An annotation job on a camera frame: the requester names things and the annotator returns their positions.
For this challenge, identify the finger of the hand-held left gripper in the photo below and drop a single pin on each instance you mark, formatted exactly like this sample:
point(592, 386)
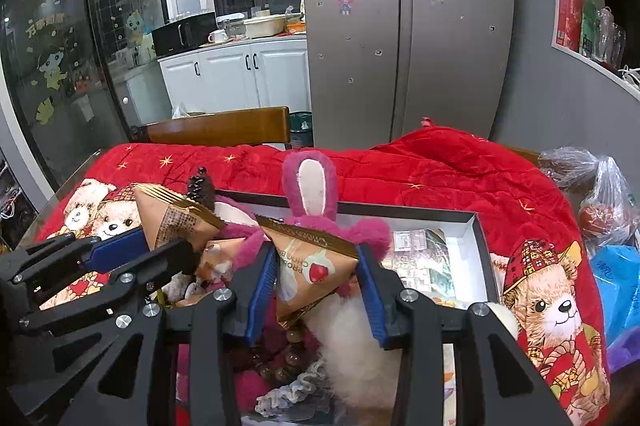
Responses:
point(117, 251)
point(170, 261)

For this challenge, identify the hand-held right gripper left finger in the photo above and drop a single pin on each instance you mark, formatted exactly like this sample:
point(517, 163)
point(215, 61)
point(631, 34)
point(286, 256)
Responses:
point(260, 298)

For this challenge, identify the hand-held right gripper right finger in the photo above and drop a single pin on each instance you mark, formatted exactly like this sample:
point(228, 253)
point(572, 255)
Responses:
point(374, 301)

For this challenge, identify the dark storage box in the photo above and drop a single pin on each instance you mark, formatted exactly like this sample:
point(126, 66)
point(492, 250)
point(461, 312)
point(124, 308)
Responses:
point(450, 236)

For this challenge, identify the pink plush rabbit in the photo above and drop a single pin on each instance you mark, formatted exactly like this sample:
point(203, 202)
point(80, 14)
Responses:
point(372, 231)

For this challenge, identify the dark hair claw clip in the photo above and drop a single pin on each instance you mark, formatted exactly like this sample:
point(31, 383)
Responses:
point(201, 188)

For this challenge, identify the blue-grey lace scrunchie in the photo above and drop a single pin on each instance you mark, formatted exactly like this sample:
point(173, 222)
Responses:
point(290, 393)

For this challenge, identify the wooden chair back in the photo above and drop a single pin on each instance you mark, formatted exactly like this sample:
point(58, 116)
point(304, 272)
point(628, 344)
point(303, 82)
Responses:
point(220, 126)

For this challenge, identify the red printed blanket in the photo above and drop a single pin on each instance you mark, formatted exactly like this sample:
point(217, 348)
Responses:
point(440, 171)

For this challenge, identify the green trash bin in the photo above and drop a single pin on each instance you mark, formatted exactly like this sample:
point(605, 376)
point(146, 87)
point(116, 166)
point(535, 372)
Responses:
point(301, 131)

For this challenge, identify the white kitchen cabinet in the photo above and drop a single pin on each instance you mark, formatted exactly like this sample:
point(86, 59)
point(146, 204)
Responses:
point(235, 76)

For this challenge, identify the glass sliding door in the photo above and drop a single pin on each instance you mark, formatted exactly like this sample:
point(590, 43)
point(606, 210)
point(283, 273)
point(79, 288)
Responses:
point(65, 56)

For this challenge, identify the black microwave oven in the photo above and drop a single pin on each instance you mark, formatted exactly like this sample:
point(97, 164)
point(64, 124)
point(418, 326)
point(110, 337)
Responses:
point(182, 34)

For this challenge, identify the white cup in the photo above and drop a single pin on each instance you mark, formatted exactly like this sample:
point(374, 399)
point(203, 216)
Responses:
point(216, 37)

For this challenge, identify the grey plastic bag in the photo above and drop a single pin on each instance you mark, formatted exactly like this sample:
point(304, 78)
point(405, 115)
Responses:
point(570, 169)

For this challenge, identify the blue plastic bag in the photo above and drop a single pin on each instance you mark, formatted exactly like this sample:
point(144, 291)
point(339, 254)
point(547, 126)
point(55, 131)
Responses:
point(617, 291)

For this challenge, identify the white plastic basin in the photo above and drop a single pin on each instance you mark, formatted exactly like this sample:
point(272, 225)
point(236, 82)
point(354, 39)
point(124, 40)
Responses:
point(264, 27)

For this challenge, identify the clear plastic bag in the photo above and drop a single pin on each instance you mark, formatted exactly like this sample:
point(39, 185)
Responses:
point(610, 206)

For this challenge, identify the purple cloth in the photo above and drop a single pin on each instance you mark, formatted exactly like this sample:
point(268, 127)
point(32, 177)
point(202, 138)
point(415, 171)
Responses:
point(625, 351)

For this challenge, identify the silver double-door refrigerator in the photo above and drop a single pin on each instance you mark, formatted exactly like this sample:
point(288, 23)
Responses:
point(400, 21)

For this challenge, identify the green box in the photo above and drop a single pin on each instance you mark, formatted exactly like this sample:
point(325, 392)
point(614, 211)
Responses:
point(588, 29)

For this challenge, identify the red gift box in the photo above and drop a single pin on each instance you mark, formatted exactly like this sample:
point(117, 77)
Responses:
point(570, 11)

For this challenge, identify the white wall shelf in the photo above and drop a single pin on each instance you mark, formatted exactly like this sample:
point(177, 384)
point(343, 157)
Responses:
point(600, 51)

